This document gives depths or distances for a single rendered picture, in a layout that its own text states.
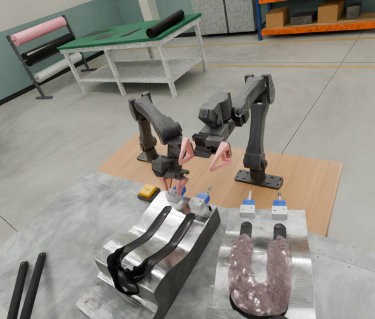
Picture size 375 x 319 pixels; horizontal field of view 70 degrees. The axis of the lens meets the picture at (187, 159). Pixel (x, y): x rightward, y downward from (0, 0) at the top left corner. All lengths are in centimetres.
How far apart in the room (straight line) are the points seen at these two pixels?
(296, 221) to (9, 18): 728
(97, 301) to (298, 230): 68
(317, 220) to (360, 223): 108
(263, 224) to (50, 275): 82
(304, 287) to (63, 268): 86
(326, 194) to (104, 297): 86
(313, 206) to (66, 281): 95
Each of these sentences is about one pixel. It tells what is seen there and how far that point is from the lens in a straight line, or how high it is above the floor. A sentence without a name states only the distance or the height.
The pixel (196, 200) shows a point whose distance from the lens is 101.
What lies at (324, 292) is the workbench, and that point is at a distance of 93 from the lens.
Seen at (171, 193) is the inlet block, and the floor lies 93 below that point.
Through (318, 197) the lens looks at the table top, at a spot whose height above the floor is 80.
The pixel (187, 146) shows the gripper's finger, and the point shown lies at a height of 121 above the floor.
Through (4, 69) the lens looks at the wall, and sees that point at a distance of 749.
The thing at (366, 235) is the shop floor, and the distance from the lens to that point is 209.
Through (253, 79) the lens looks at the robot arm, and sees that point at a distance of 102.
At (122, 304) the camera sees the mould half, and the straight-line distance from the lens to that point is 94.
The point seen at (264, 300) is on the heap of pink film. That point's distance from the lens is 80.
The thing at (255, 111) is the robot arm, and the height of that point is 110.
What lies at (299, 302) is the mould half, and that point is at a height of 87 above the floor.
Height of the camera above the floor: 163
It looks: 36 degrees down
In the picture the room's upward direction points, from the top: 17 degrees counter-clockwise
